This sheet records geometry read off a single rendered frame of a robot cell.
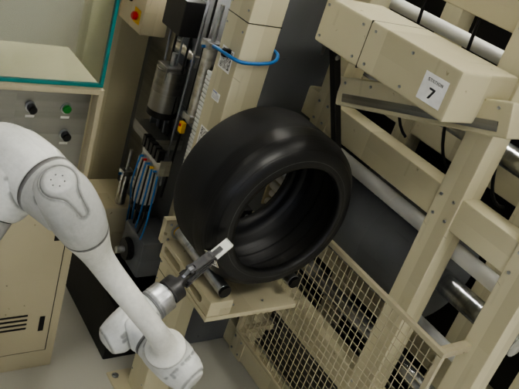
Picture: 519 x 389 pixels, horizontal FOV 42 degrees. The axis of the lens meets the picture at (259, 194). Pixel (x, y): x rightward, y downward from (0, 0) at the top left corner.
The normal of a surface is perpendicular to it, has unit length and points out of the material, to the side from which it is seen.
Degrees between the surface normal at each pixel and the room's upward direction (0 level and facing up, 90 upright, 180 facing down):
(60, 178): 37
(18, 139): 20
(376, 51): 90
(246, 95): 90
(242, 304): 0
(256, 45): 90
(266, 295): 0
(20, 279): 90
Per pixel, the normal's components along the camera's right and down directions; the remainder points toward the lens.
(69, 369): 0.29, -0.85
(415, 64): -0.81, 0.03
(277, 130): 0.03, -0.80
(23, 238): 0.51, 0.53
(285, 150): 0.32, -0.22
